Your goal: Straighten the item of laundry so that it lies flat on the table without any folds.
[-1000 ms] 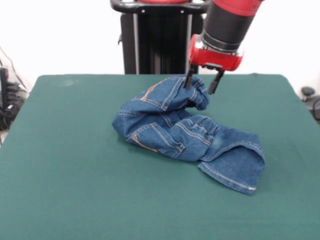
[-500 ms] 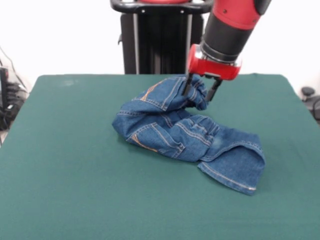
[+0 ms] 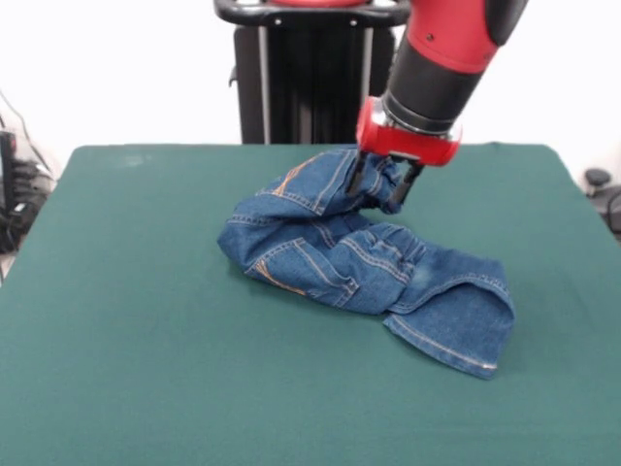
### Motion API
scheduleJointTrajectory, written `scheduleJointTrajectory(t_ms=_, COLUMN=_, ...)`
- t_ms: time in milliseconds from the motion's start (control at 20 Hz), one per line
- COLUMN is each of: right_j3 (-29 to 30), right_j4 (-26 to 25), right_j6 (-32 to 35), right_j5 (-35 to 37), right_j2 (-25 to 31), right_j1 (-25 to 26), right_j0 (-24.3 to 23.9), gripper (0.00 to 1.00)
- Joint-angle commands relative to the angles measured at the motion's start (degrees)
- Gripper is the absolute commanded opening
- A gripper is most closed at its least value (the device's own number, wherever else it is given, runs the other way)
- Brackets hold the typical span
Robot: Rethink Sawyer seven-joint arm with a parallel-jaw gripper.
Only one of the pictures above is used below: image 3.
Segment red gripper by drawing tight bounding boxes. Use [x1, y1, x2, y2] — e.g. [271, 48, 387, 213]
[346, 95, 463, 206]

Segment black electronic equipment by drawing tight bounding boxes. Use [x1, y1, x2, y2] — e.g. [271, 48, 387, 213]
[0, 129, 53, 254]

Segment thin grey cable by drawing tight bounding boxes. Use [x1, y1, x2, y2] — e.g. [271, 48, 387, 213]
[0, 89, 54, 177]

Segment dark green table cloth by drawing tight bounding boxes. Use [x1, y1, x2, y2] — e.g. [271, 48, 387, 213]
[0, 142, 621, 466]

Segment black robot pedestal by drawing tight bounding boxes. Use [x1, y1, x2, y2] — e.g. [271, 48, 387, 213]
[212, 0, 412, 146]

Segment blue denim jeans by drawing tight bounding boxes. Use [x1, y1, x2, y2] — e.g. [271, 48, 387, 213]
[216, 147, 516, 382]

